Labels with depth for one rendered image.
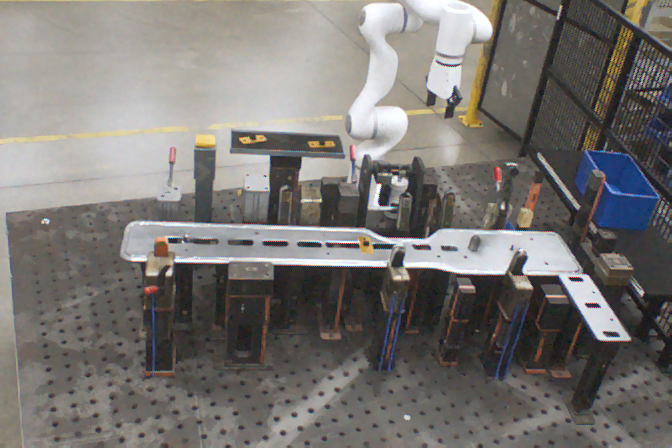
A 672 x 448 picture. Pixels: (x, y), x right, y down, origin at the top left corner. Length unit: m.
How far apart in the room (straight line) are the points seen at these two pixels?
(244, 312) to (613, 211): 1.24
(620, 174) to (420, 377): 1.10
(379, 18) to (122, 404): 1.43
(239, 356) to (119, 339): 0.37
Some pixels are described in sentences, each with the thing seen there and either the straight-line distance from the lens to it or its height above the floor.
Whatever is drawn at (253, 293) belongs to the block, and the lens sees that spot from 2.00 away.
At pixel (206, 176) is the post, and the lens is 2.38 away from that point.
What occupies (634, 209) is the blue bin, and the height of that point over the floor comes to 1.11.
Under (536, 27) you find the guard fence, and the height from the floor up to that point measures 0.91.
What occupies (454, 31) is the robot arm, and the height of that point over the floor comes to 1.63.
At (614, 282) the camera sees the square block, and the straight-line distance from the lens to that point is 2.33.
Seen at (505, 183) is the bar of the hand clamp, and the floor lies 1.15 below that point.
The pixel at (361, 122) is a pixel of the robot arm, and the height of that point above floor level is 1.15.
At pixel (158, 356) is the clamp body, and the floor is 0.77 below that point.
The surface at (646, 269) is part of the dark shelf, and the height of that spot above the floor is 1.03.
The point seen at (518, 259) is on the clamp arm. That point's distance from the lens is 2.13.
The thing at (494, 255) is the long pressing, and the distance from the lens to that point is 2.29.
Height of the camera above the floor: 2.24
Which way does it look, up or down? 31 degrees down
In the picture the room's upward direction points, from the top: 8 degrees clockwise
